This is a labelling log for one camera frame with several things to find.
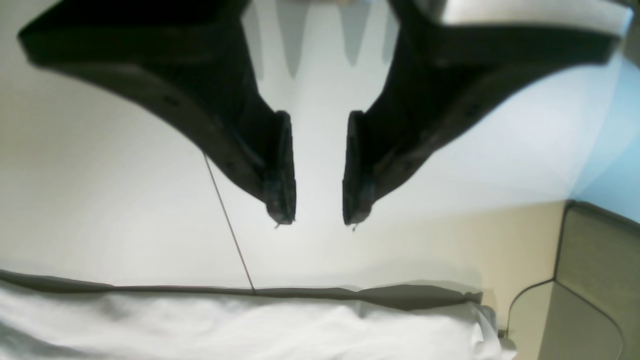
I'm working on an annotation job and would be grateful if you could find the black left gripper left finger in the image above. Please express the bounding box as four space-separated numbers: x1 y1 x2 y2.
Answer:
18 0 297 225

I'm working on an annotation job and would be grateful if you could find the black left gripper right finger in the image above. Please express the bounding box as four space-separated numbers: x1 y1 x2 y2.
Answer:
342 0 634 226

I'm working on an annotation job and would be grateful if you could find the white t-shirt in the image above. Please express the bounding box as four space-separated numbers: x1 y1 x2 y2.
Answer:
0 281 518 360

